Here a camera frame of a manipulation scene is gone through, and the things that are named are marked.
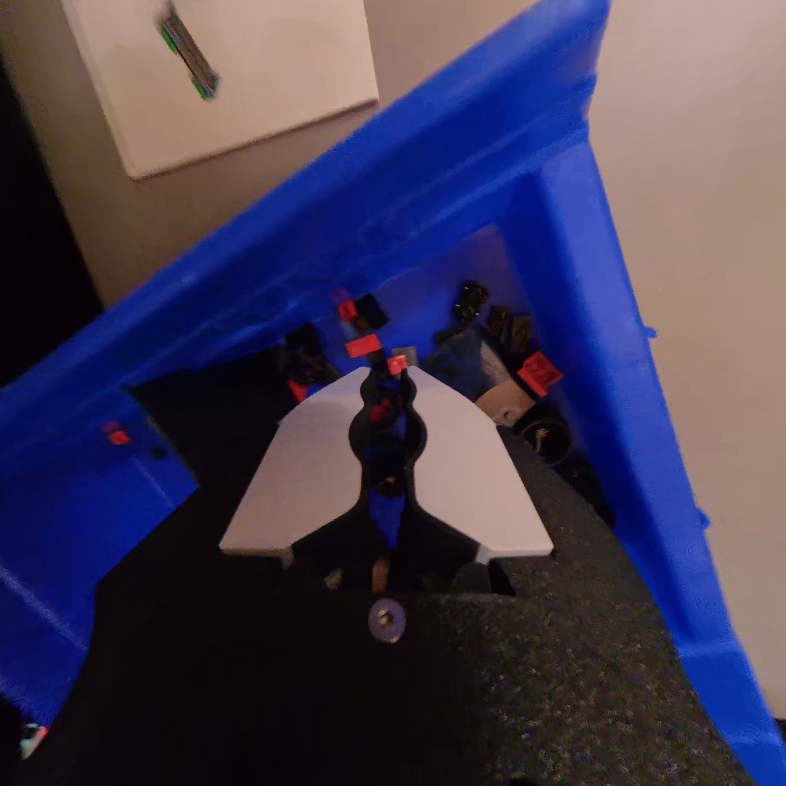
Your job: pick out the large blue plastic bin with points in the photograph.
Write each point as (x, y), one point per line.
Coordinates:
(430, 184)

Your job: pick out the white square sheet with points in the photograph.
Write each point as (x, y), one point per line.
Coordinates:
(276, 80)

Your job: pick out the tan lego part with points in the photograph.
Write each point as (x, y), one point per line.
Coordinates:
(505, 402)

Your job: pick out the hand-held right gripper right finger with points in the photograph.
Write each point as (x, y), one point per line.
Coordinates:
(473, 473)

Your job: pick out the pile of lego pieces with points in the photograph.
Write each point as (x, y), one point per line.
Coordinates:
(362, 346)

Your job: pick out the dark shiny strip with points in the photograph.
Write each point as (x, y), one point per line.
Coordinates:
(189, 54)

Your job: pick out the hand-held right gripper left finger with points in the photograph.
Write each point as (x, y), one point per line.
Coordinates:
(295, 473)

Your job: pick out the tiny red lego tile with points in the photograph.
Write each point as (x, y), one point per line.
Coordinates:
(116, 436)

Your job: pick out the black lego tire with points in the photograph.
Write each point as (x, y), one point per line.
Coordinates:
(543, 437)

